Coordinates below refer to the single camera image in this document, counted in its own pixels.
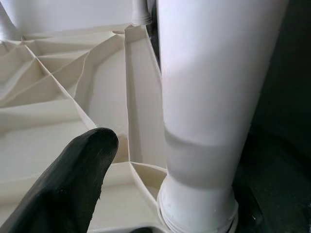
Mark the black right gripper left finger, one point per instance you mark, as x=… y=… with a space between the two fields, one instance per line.
x=63 y=189

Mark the white plastic table top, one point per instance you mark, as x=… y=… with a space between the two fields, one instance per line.
x=48 y=136

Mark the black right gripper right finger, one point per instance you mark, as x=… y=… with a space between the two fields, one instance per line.
x=274 y=194

